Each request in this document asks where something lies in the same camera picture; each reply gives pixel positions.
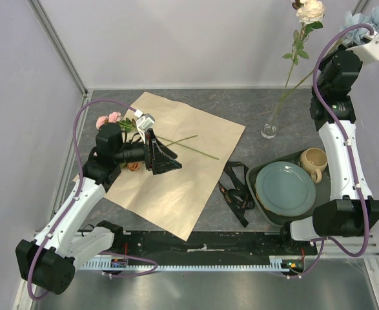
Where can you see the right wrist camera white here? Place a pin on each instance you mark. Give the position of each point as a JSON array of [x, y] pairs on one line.
[[369, 52]]

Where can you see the cream white rose stem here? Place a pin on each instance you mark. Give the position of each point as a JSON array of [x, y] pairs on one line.
[[310, 15]]

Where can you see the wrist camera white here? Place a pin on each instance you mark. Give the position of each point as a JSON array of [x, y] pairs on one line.
[[369, 52], [144, 122]]

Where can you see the clear glass vase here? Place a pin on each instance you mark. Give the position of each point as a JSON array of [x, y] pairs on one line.
[[269, 130]]

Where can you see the aluminium frame post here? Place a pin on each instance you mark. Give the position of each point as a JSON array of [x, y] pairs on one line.
[[58, 45], [361, 6]]

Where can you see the orange wrapping paper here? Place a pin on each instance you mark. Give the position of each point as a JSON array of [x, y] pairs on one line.
[[203, 143]]

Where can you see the blue-grey ceramic plate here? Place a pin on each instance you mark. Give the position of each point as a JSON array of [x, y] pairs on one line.
[[285, 189]]

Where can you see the orange rose flower stem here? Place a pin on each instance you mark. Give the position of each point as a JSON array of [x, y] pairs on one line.
[[131, 166]]

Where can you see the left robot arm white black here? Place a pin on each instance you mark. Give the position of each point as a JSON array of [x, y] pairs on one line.
[[52, 258]]

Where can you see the beige ceramic mug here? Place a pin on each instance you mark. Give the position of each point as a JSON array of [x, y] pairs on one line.
[[314, 162]]

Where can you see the left aluminium frame post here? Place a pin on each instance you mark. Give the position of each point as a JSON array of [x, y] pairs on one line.
[[58, 45]]

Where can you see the right aluminium frame post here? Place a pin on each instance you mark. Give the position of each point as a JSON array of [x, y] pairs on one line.
[[361, 6]]

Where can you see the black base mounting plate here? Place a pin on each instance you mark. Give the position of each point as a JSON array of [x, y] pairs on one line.
[[209, 248]]

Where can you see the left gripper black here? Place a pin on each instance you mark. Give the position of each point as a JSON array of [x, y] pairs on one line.
[[157, 157]]

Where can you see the black ribbon gold lettering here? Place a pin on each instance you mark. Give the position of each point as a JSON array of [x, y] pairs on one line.
[[239, 199]]

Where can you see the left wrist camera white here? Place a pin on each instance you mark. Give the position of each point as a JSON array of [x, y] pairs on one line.
[[144, 122]]

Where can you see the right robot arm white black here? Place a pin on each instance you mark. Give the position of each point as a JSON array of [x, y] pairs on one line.
[[351, 211]]

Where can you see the pink peony flower stem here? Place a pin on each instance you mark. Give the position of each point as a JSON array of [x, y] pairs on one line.
[[128, 124]]

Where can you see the light blue flower stem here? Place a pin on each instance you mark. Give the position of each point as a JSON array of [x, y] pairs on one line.
[[354, 37]]

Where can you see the grey slotted cable duct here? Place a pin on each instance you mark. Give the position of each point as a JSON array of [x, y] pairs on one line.
[[108, 264]]

